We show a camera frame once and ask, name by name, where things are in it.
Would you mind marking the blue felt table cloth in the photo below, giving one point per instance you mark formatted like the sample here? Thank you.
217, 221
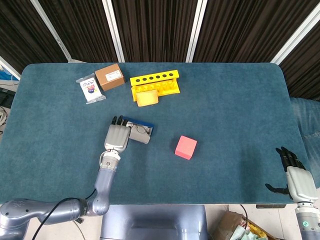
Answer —
225, 112

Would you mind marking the aluminium frame post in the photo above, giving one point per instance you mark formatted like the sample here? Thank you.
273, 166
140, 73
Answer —
8, 66
196, 30
295, 36
51, 31
113, 30

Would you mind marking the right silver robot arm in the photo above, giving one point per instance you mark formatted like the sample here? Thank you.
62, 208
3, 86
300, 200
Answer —
306, 222

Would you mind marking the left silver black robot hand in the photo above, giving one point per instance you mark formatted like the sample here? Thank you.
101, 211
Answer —
117, 137

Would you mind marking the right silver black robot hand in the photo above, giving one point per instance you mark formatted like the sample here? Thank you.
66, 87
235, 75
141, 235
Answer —
301, 186

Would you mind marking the wire-frame eyeglasses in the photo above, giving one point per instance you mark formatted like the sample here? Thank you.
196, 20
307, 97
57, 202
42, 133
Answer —
142, 128

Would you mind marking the black floor device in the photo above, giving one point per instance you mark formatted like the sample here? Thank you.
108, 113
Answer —
6, 97

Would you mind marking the brown cardboard box white label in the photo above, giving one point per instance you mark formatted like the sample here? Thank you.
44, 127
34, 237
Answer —
110, 77

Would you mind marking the yellow sponge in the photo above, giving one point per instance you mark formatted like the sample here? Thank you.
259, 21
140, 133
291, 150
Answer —
147, 98

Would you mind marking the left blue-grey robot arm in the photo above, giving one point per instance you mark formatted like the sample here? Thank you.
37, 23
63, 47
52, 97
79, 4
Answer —
105, 182

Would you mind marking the black pleated curtain panel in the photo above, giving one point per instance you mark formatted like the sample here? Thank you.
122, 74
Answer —
82, 27
155, 27
20, 37
305, 70
247, 27

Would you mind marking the light green cloth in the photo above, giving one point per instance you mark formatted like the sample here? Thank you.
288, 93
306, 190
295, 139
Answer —
240, 233

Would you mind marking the white plastic packet printed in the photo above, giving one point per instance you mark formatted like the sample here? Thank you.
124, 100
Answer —
91, 91

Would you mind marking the pink foam cube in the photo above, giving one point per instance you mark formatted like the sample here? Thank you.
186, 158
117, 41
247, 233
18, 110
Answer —
185, 147

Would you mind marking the blue printed carton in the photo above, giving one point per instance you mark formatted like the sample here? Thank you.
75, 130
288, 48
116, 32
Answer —
7, 75

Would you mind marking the yellow test tube rack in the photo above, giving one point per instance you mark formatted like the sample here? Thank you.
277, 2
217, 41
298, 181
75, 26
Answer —
155, 77

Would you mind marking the grey blue glasses case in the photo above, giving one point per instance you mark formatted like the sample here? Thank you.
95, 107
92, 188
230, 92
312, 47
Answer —
140, 137

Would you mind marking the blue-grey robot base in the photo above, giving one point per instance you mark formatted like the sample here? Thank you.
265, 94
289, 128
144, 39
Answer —
152, 222

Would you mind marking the yellow crumpled bag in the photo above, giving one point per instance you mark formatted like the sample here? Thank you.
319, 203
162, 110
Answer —
257, 231

